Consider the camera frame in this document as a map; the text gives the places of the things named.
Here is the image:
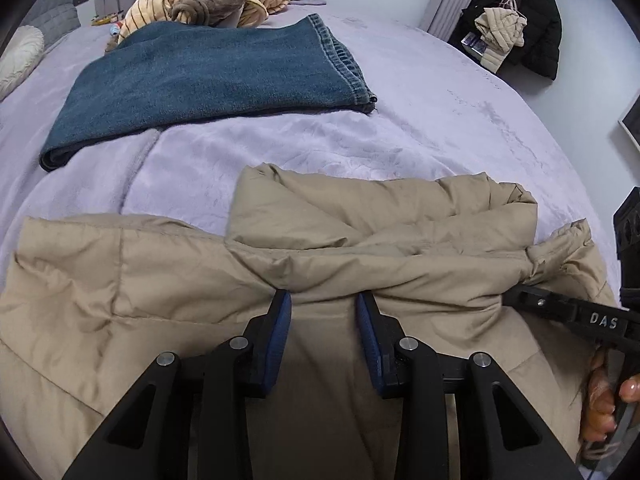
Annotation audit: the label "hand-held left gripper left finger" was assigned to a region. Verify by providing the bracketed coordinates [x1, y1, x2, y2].
[62, 289, 292, 480]

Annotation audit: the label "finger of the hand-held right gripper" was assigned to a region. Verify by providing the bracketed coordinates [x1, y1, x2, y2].
[501, 285, 576, 323]

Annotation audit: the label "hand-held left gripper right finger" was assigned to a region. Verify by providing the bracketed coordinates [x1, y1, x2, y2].
[354, 292, 583, 480]

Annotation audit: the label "beige puffer jacket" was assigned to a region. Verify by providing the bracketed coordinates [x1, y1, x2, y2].
[0, 162, 618, 480]
[474, 7, 528, 75]

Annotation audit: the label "person's right hand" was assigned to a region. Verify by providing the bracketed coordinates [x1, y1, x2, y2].
[580, 350, 640, 443]

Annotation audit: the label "hanging beige puffer jacket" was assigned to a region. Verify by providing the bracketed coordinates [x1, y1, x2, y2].
[474, 7, 528, 75]

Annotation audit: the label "folded blue jeans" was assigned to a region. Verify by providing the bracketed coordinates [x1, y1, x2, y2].
[39, 13, 378, 172]

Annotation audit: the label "hanging black coat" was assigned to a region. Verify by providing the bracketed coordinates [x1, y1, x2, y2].
[450, 0, 562, 81]

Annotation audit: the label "striped plush garment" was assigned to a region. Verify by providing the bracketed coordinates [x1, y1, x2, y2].
[105, 0, 303, 53]

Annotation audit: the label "round cream pillow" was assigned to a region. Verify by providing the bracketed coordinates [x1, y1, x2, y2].
[0, 26, 45, 102]

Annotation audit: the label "grey quilted headboard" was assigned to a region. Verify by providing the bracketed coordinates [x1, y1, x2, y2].
[20, 0, 82, 36]

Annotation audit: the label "wall television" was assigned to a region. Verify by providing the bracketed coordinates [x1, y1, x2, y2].
[618, 95, 640, 151]

